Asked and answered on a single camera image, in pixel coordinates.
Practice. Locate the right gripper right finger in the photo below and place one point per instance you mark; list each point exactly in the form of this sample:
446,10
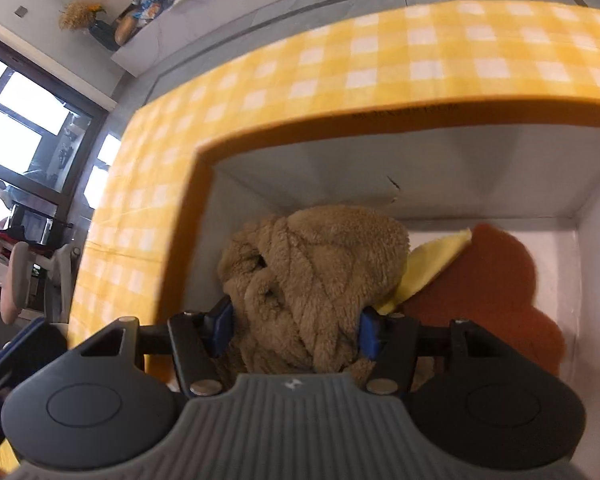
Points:
391,345

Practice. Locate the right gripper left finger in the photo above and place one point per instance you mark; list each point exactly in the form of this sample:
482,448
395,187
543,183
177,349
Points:
197,340

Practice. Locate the yellow cloth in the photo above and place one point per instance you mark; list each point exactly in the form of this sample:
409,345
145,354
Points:
423,265

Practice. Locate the brown fluffy plush cloth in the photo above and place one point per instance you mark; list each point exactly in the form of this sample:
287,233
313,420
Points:
299,284

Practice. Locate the brown flower-shaped sponge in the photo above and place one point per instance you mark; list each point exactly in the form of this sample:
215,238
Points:
493,283

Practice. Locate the white office chair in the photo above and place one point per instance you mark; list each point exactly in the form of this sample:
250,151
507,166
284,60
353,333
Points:
41,283

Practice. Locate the orange storage box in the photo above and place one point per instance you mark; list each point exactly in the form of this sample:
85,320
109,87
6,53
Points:
438,169

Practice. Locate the yellow checkered tablecloth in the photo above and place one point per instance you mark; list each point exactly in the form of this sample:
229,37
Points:
100,400

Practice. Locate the dried yellow flower vase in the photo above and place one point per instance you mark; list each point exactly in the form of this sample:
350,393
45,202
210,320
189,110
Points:
84,15

